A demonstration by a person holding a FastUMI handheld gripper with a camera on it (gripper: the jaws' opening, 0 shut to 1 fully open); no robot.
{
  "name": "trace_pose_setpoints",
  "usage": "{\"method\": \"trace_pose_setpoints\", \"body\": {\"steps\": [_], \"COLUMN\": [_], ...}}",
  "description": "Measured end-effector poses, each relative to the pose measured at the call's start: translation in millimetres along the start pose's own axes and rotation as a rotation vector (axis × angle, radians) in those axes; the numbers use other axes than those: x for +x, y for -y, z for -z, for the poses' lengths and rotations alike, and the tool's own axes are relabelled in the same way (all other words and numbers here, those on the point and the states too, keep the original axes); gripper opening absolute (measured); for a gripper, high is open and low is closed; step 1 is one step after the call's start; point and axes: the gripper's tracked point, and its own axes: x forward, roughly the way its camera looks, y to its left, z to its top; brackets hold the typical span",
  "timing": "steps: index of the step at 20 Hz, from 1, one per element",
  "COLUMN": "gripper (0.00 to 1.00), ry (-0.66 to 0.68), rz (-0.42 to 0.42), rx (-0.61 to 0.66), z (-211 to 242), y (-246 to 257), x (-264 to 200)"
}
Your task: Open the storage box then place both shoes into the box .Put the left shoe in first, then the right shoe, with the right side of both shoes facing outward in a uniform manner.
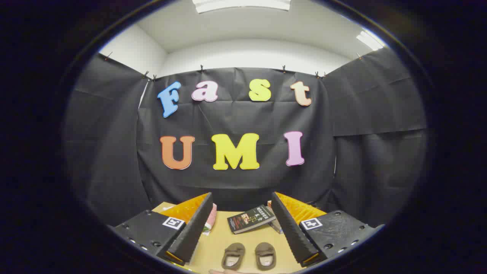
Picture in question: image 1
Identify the brown fuzzy shoe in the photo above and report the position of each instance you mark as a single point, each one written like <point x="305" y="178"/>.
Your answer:
<point x="265" y="255"/>
<point x="233" y="255"/>

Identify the watermelon slice plush toy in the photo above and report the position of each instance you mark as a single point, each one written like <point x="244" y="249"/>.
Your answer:
<point x="211" y="217"/>

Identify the black paperback book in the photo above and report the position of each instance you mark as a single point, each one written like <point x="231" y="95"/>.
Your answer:
<point x="251" y="219"/>

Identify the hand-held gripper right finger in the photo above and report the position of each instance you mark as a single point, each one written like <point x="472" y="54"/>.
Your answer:
<point x="291" y="228"/>

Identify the black backdrop cloth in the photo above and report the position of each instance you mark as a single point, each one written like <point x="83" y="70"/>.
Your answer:
<point x="236" y="118"/>

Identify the blue spine book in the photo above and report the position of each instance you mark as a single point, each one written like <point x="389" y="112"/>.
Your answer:
<point x="276" y="225"/>

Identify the ceiling light panel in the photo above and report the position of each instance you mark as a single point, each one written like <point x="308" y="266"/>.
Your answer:
<point x="241" y="4"/>
<point x="369" y="40"/>

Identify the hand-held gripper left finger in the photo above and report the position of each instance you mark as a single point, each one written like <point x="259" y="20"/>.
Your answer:
<point x="194" y="228"/>

